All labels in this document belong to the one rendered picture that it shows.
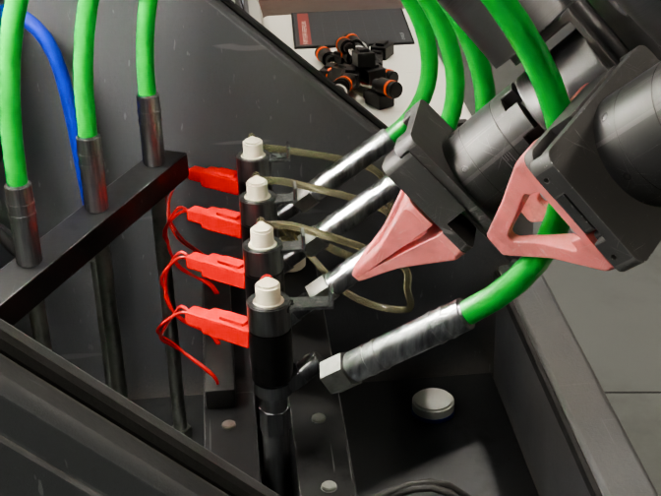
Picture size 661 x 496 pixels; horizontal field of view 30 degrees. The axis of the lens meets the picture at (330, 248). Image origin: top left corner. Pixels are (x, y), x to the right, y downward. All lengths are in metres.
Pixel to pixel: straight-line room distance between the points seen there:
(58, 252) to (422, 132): 0.30
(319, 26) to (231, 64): 0.69
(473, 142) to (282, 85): 0.38
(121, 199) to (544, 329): 0.37
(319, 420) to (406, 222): 0.22
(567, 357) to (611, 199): 0.48
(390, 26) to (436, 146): 1.02
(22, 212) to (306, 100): 0.32
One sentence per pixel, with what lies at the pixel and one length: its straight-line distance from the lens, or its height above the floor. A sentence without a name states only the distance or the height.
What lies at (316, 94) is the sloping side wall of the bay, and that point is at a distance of 1.06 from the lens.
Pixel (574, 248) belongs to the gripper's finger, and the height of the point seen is 1.22.
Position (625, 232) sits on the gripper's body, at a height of 1.25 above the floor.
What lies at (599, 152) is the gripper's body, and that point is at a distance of 0.56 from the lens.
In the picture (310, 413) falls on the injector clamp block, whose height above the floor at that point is 0.98.
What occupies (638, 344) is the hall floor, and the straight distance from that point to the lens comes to 2.89.
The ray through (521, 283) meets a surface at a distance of 0.64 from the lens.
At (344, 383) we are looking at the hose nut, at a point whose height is 1.11.
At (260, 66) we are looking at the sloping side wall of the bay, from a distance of 1.05.
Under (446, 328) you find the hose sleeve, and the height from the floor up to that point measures 1.15.
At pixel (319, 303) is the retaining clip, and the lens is 0.79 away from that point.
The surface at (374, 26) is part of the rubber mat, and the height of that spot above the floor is 0.98.
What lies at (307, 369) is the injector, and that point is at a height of 1.05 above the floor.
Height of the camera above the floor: 1.49
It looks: 27 degrees down
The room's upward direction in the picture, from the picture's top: 2 degrees counter-clockwise
